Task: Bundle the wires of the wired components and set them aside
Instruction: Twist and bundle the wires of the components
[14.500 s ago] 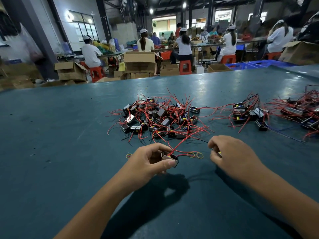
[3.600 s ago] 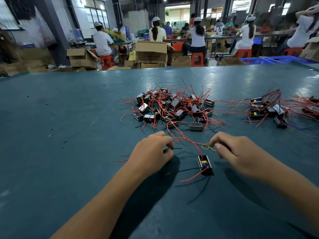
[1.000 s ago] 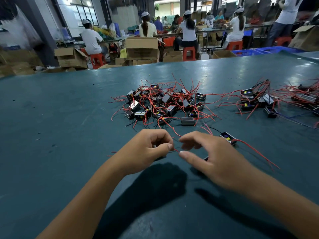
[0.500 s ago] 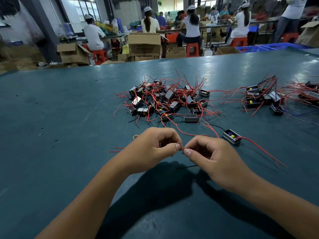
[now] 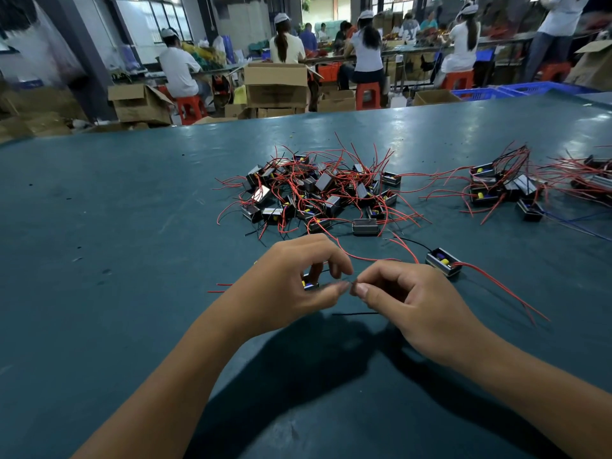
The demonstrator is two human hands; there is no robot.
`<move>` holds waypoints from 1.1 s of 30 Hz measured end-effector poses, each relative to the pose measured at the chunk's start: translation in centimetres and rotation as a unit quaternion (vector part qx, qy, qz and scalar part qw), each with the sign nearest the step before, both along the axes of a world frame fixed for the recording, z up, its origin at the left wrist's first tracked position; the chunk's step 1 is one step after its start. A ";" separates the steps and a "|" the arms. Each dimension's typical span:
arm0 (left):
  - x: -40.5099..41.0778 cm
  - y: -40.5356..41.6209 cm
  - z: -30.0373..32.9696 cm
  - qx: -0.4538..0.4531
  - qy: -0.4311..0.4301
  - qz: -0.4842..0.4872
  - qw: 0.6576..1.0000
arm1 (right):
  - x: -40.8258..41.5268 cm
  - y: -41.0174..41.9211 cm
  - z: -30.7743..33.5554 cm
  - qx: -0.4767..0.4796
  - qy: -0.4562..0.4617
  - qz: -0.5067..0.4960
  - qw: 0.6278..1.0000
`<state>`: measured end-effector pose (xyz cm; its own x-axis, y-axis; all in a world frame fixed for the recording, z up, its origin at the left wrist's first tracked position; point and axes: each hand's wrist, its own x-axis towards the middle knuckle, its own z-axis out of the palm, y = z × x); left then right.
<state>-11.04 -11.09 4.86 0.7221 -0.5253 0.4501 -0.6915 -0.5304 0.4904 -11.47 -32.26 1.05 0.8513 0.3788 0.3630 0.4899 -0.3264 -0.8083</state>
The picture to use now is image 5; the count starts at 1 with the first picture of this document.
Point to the person's left forearm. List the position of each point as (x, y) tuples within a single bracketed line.
[(158, 401)]

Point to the tilted cardboard box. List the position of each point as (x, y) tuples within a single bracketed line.
[(595, 64)]

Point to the person's right forearm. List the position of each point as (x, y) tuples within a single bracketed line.
[(550, 401)]

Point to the person's left hand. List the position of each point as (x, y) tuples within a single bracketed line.
[(273, 291)]

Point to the large closed cardboard box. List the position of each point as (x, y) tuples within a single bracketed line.
[(277, 83)]

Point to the shallow cardboard box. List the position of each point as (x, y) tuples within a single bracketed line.
[(435, 96)]

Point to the low cardboard box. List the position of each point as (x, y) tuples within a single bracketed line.
[(337, 100)]

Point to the open cardboard box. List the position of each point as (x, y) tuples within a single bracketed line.
[(141, 103)]

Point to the person's right hand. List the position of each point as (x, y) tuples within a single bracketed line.
[(426, 310)]

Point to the blue plastic crate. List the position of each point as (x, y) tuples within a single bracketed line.
[(478, 93), (545, 88)]

